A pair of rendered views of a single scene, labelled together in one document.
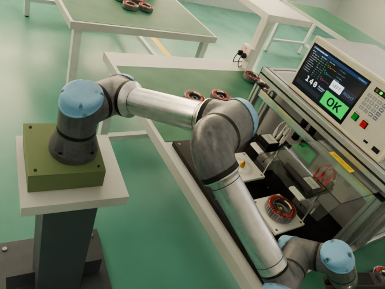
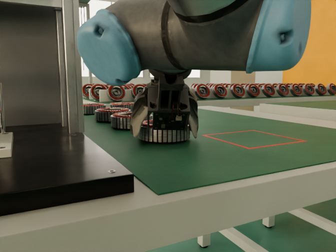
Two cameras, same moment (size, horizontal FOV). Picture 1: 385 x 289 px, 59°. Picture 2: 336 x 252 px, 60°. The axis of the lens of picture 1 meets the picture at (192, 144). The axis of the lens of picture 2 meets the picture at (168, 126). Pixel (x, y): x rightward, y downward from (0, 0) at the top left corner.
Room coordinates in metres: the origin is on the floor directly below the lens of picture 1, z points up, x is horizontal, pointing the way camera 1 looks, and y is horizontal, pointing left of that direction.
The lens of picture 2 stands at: (0.52, -0.06, 0.87)
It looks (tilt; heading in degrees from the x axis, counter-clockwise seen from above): 9 degrees down; 286
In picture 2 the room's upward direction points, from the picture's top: straight up
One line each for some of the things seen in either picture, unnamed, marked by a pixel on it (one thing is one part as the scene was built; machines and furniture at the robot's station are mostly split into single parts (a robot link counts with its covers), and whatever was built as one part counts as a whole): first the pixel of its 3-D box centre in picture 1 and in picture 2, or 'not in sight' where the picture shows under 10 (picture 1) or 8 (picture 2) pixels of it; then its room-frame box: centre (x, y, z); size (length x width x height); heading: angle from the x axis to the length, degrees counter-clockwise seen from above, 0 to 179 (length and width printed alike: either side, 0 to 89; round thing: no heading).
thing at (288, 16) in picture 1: (254, 42); not in sight; (2.09, -0.11, 0.98); 0.37 x 0.35 x 0.46; 43
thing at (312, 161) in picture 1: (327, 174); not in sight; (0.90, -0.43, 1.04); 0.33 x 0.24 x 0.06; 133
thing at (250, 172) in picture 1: (240, 167); not in sight; (1.12, -0.22, 0.78); 0.15 x 0.15 x 0.01; 43
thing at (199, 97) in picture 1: (193, 98); not in sight; (1.51, 0.08, 0.77); 0.11 x 0.11 x 0.04
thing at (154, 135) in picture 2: not in sight; (163, 130); (0.70, -0.65, 0.77); 0.11 x 0.11 x 0.04
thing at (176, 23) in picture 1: (103, 23); not in sight; (2.91, 1.16, 0.38); 1.85 x 1.10 x 0.75; 43
